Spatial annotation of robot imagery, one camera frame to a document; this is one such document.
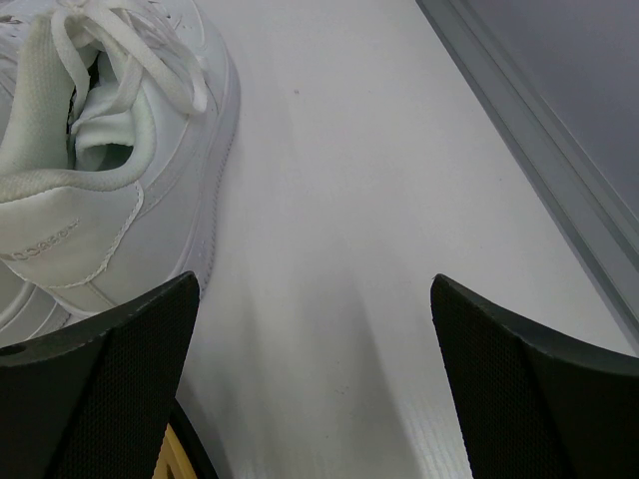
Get right aluminium floor rail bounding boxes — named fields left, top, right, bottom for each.
left=420, top=1, right=638, bottom=325

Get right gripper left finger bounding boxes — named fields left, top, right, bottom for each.
left=1, top=272, right=200, bottom=478

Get right gold loafer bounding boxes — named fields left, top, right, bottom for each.
left=153, top=400, right=219, bottom=479

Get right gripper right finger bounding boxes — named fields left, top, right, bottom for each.
left=430, top=274, right=638, bottom=478

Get right white sneaker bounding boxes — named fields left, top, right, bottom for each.
left=1, top=1, right=241, bottom=345

